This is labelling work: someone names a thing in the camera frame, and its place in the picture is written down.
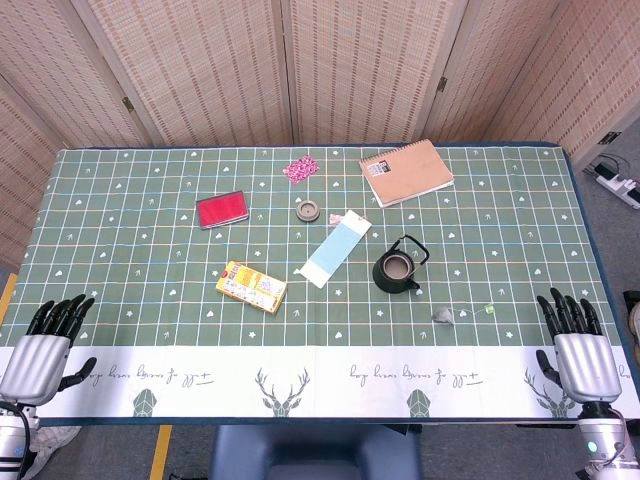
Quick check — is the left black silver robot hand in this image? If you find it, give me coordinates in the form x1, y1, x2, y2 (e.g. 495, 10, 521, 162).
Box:
0, 293, 98, 407

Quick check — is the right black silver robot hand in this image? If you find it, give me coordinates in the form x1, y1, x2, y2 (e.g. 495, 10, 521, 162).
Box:
535, 287, 623, 405

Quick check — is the small grey object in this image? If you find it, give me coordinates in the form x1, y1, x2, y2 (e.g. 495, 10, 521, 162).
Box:
432, 301, 496, 327

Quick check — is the black cast iron teapot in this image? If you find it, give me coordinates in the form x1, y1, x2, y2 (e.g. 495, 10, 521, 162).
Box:
371, 234, 430, 295

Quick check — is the grey shoe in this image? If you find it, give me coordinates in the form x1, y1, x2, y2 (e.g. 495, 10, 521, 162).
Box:
627, 302, 640, 362

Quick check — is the white shoe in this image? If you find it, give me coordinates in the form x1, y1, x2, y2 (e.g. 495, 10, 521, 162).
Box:
19, 424, 82, 469

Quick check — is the green checked tablecloth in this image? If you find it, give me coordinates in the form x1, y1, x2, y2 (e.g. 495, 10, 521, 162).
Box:
0, 144, 640, 420

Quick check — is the white power strip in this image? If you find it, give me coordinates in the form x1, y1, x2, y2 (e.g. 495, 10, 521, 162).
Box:
594, 167, 640, 210

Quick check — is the yellow printed cardboard box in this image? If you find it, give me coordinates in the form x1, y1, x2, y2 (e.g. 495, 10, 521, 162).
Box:
215, 260, 288, 315

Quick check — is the red flat case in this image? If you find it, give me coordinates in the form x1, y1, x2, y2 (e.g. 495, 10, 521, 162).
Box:
195, 192, 250, 230

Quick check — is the brown spiral notebook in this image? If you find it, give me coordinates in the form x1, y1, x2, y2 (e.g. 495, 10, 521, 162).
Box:
358, 139, 456, 209

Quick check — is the blue and white paper card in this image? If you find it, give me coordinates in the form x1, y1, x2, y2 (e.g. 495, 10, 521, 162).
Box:
293, 209, 373, 289

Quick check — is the dark blue chair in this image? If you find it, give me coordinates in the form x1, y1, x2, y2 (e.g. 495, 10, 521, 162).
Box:
208, 424, 424, 480

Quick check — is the pink patterned packet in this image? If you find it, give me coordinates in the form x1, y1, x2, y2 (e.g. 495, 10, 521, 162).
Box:
282, 154, 321, 185

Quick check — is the woven folding screen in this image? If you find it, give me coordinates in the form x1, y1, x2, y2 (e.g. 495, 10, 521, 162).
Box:
0, 0, 640, 271

